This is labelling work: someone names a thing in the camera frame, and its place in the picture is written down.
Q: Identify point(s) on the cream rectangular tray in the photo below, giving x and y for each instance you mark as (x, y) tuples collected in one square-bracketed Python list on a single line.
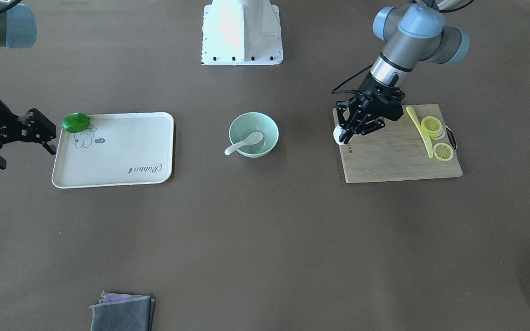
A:
[(116, 150)]

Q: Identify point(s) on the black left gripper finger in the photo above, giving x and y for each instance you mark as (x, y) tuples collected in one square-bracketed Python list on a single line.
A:
[(343, 115), (347, 134)]

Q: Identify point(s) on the yellow plastic knife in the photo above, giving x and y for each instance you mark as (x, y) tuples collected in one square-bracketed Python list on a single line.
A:
[(424, 137)]

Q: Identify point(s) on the grey folded cloth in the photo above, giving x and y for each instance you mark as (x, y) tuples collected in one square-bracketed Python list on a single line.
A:
[(122, 312)]

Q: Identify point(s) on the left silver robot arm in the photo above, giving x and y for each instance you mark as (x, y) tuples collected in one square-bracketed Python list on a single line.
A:
[(412, 33)]

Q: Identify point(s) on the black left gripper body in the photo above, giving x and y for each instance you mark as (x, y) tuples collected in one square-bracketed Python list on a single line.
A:
[(369, 93)]

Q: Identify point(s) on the lemon slice near handle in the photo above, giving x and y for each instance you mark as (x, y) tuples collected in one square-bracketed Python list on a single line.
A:
[(443, 152)]

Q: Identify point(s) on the bamboo cutting board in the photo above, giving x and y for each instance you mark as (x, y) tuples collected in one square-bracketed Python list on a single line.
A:
[(394, 153)]

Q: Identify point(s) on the white ceramic spoon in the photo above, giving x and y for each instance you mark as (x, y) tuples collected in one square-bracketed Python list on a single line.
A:
[(252, 138)]

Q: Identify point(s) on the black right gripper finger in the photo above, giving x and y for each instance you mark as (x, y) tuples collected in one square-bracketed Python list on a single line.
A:
[(36, 127), (50, 147)]

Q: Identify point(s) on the green lime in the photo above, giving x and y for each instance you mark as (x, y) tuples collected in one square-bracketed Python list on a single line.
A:
[(75, 122)]

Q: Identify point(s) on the white pedestal column base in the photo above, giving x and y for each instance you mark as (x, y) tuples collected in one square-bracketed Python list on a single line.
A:
[(241, 32)]

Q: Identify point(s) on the lemon slice stack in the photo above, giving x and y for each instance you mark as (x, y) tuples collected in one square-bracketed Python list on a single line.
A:
[(433, 128)]

